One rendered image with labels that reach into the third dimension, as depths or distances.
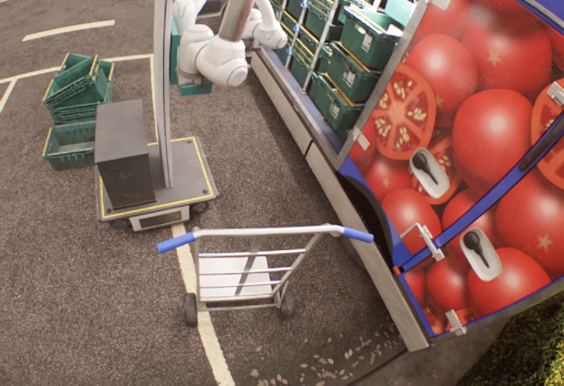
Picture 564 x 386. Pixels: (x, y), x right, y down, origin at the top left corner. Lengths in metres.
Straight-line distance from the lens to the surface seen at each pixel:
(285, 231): 1.01
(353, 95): 1.89
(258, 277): 2.23
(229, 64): 1.17
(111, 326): 2.20
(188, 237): 0.95
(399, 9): 2.02
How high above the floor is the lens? 2.08
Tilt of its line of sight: 47 degrees down
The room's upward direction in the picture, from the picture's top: 21 degrees clockwise
